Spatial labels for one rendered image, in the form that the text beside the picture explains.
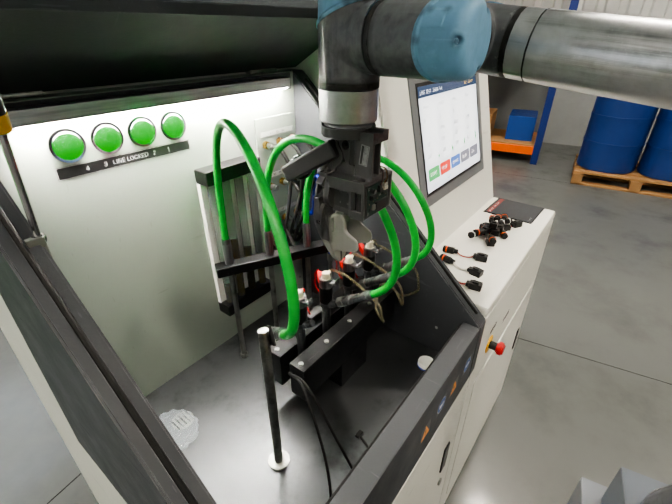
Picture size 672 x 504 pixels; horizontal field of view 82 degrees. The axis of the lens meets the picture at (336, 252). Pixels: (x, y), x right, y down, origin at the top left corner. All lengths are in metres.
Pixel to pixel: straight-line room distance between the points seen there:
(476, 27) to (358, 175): 0.21
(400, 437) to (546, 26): 0.60
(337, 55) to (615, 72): 0.28
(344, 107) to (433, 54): 0.13
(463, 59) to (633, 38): 0.16
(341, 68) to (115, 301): 0.60
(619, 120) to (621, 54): 4.71
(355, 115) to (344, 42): 0.08
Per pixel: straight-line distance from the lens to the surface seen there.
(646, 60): 0.50
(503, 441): 1.99
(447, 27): 0.42
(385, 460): 0.69
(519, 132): 5.94
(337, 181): 0.52
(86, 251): 0.79
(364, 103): 0.50
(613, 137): 5.24
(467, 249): 1.19
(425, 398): 0.77
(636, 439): 2.27
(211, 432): 0.90
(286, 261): 0.45
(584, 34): 0.51
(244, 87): 0.87
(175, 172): 0.83
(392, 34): 0.44
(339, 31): 0.48
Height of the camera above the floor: 1.53
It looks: 30 degrees down
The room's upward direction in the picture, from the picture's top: straight up
